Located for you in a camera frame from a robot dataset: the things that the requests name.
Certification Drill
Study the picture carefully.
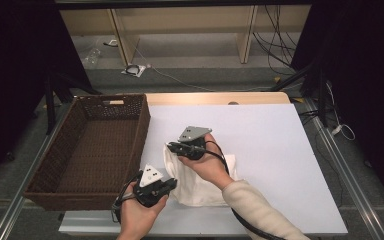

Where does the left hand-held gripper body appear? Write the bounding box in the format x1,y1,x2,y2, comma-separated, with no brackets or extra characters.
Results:
133,163,168,208

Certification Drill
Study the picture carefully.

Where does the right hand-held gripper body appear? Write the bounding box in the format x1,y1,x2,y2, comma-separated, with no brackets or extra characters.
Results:
178,125,213,161

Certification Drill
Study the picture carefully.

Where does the white baby shirt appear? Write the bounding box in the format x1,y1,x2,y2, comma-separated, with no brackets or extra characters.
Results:
162,143,239,208

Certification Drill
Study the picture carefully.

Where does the brown woven basket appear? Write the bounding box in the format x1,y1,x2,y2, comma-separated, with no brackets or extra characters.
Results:
23,93,152,212

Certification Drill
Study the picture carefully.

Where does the person's right hand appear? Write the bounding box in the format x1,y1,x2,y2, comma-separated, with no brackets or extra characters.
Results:
178,133,236,191

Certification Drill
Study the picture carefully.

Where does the person's left hand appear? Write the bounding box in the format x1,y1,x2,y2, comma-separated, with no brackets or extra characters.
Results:
117,181,169,240

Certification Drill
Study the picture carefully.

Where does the white table sheet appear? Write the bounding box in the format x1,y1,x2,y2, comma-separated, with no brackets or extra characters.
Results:
58,103,348,235

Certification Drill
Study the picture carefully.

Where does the beige wooden shelf unit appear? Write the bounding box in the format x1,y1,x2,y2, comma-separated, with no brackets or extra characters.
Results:
59,4,312,66

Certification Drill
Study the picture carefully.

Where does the clear plastic bag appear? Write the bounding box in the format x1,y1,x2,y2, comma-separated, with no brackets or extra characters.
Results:
81,47,102,66

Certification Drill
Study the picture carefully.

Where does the black metal stand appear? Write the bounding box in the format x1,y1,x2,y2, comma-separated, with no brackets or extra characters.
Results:
43,68,103,135
269,56,330,128

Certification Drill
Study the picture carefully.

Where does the black curtain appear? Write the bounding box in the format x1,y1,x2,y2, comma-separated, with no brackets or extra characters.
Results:
0,0,94,188
290,0,384,214

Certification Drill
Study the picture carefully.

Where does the thin white floor cable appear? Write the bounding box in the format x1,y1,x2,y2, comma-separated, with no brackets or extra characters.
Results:
129,39,281,93

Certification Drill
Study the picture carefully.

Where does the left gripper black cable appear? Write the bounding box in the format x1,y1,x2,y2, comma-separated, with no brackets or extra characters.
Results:
111,171,144,224

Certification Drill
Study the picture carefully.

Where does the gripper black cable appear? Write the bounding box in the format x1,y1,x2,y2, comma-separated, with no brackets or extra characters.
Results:
204,140,286,240
111,171,144,224

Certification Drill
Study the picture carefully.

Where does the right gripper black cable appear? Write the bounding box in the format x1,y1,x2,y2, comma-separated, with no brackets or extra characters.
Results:
204,140,286,240

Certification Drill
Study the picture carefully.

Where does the plastic bag with black cable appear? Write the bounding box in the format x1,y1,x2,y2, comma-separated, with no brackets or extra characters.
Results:
121,63,147,78

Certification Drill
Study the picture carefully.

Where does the black cable bundle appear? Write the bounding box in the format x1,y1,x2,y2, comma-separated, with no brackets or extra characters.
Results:
251,4,302,77

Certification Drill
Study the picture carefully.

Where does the white adapter with cable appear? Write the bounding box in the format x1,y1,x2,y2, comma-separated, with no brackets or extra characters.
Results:
325,81,357,142

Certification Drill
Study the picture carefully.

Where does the aluminium rail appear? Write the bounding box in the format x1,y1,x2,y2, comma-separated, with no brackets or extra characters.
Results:
0,103,78,240
304,98,384,240

